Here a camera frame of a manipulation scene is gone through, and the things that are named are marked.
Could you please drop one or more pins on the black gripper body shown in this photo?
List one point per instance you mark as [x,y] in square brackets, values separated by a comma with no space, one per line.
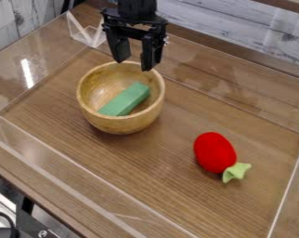
[133,20]

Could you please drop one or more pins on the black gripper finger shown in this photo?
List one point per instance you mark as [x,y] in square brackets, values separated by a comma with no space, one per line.
[152,52]
[118,45]

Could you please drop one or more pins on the green rectangular block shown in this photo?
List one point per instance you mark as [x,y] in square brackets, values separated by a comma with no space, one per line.
[127,100]

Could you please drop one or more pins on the light wooden bowl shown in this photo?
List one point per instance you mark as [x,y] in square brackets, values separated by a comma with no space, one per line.
[102,83]

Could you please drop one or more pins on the red plush strawberry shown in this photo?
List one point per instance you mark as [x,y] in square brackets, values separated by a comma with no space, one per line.
[217,156]

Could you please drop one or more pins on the clear acrylic corner bracket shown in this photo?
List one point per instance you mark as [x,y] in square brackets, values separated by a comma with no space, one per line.
[92,36]

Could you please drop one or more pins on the clear acrylic tray wall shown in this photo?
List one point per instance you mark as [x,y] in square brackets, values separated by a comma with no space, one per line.
[98,210]

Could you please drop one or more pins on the black table leg bracket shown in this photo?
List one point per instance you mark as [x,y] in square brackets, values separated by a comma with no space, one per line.
[36,223]

